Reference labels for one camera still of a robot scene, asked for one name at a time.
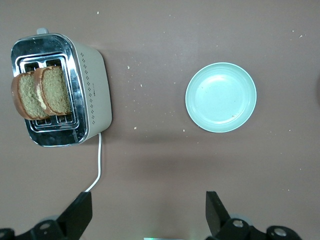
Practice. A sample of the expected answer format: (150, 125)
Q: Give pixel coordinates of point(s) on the light green plate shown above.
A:
(221, 97)

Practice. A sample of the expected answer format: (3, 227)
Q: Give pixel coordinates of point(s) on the beige chrome-top toaster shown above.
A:
(96, 100)

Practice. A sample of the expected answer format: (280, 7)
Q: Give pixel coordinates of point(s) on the brown bread slice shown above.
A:
(56, 92)
(27, 100)

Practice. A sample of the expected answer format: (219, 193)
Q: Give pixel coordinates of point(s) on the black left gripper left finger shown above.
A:
(80, 212)

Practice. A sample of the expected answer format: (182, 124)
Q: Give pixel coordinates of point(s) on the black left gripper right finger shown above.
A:
(215, 215)

